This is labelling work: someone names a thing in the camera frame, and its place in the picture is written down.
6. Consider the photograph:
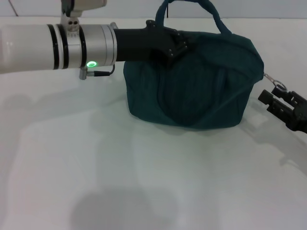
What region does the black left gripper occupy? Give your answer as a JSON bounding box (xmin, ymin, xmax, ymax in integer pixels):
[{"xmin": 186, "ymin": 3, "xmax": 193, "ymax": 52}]
[{"xmin": 114, "ymin": 19, "xmax": 196, "ymax": 69}]

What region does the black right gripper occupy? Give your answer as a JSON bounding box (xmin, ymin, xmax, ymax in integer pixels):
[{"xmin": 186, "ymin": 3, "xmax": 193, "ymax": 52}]
[{"xmin": 258, "ymin": 86, "xmax": 307, "ymax": 134}]

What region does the dark teal insulated lunch bag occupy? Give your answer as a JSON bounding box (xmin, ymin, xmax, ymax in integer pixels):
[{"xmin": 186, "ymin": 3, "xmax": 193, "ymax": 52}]
[{"xmin": 123, "ymin": 0, "xmax": 288, "ymax": 132}]

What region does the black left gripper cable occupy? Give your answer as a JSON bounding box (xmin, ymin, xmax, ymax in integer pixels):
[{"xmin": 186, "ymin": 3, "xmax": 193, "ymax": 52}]
[{"xmin": 79, "ymin": 64, "xmax": 117, "ymax": 81}]

